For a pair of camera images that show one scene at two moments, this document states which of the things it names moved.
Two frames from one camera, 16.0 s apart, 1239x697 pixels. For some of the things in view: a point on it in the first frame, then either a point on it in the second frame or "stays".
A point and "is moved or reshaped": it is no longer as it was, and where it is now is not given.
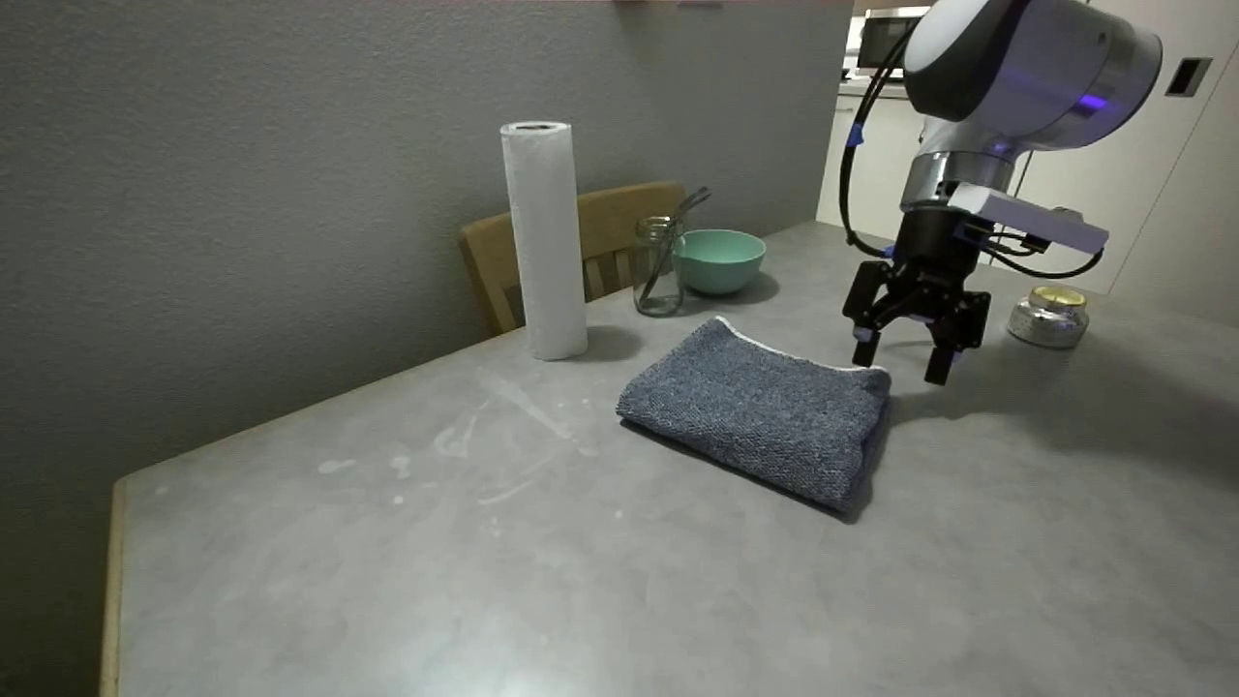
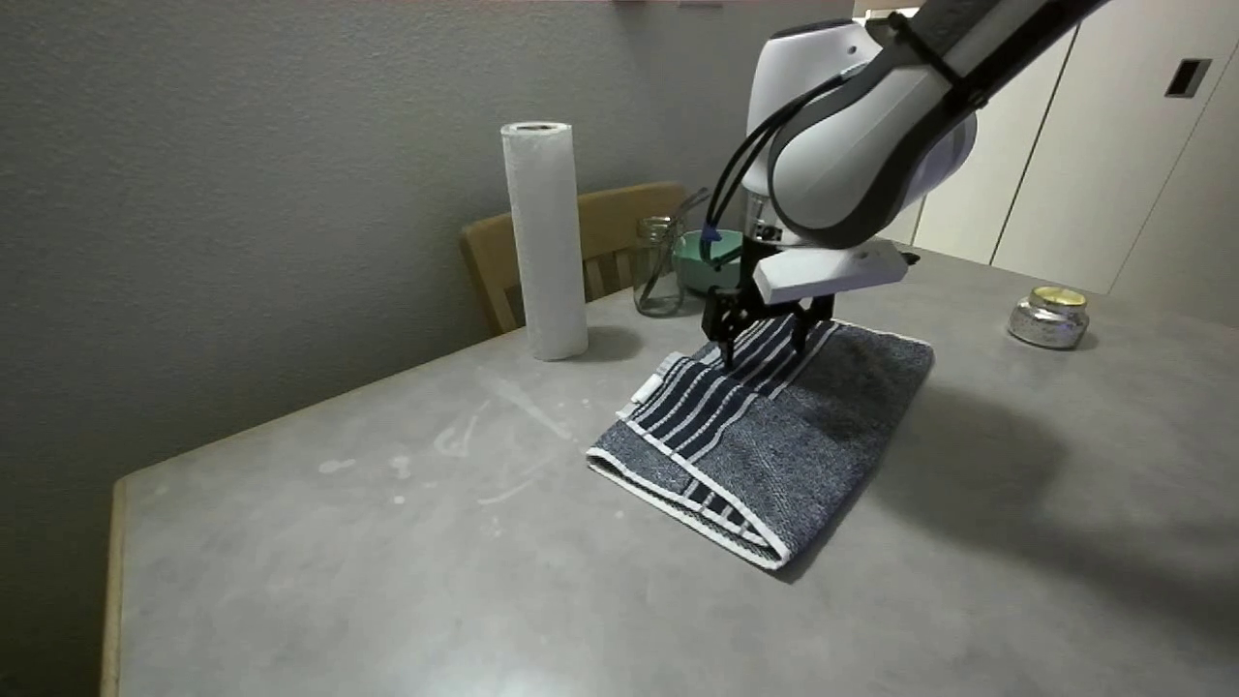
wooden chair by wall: x=610 y=236 stays
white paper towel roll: x=541 y=162 stays
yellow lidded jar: x=1053 y=317 stays
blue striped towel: x=803 y=422 is moved or reshaped
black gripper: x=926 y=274 to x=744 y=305
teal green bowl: x=722 y=259 stays
